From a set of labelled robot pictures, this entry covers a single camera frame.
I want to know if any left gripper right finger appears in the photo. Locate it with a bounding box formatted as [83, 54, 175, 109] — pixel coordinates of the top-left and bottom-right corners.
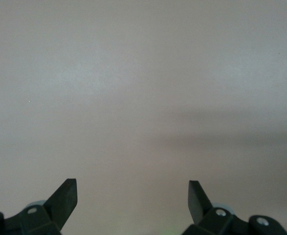
[182, 180, 287, 235]

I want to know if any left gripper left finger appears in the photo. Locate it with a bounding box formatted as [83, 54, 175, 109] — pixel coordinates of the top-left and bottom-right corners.
[0, 178, 78, 235]

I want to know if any brown table mat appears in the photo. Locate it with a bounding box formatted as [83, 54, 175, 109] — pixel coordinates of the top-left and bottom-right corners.
[0, 0, 287, 235]

